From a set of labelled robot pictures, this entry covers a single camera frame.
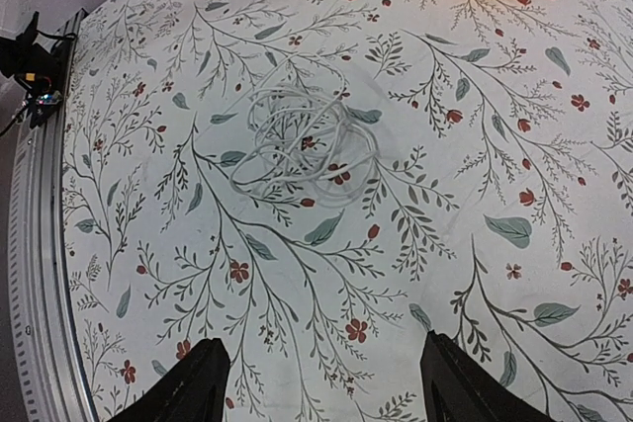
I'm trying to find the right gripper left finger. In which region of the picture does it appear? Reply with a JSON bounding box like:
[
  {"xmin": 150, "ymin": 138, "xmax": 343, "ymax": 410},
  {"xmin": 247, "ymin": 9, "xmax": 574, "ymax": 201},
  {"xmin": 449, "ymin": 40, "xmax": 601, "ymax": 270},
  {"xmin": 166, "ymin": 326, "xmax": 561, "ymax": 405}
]
[{"xmin": 112, "ymin": 338, "xmax": 230, "ymax": 422}]

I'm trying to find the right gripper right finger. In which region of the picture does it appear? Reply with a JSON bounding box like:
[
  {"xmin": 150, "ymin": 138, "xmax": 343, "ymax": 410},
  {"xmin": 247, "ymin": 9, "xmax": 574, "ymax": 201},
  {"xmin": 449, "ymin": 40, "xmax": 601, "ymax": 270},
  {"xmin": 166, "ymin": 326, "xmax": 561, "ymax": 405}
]
[{"xmin": 420, "ymin": 331, "xmax": 552, "ymax": 422}]

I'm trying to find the front aluminium rail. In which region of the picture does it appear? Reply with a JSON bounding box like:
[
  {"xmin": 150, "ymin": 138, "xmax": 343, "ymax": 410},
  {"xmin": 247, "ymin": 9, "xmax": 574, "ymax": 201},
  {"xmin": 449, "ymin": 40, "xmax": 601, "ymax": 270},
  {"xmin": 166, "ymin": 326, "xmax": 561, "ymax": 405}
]
[{"xmin": 4, "ymin": 6, "xmax": 100, "ymax": 422}]

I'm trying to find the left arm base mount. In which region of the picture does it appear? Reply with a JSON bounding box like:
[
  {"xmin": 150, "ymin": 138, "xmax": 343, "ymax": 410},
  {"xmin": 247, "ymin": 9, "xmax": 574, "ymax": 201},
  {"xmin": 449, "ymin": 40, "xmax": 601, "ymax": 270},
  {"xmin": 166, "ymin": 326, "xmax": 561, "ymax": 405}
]
[{"xmin": 1, "ymin": 12, "xmax": 77, "ymax": 135}]

